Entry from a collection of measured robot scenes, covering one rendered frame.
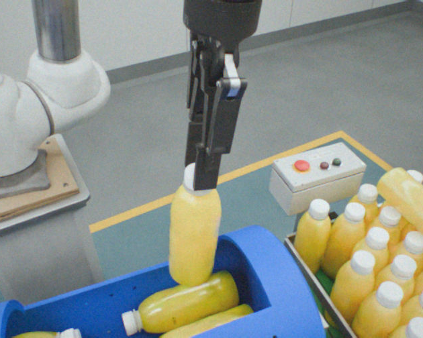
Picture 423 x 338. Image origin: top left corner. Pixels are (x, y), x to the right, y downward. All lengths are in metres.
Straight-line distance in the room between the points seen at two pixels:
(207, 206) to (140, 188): 2.00
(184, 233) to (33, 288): 0.78
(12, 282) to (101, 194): 1.39
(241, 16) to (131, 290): 0.54
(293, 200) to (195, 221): 0.45
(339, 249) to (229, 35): 0.65
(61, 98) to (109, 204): 1.47
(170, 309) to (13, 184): 0.54
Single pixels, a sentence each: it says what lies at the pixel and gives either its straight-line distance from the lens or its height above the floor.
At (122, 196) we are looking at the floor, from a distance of 2.49.
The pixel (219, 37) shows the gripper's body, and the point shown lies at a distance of 0.39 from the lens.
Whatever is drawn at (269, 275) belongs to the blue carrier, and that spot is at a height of 1.23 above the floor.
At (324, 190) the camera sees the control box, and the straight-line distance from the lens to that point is 0.99.
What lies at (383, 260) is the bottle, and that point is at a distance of 0.88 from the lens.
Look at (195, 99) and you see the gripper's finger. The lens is 0.48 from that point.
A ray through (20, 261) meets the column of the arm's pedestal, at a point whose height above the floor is 0.84.
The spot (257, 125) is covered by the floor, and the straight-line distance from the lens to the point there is 3.04.
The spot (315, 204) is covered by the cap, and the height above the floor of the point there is 1.11.
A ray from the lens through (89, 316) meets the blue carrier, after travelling 0.80.
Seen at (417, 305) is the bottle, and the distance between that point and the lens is 0.83.
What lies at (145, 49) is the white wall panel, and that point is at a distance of 3.59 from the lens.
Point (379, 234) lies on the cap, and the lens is 0.86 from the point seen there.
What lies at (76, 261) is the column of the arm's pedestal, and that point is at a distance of 1.24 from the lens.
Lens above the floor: 1.72
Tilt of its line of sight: 41 degrees down
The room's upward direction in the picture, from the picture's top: straight up
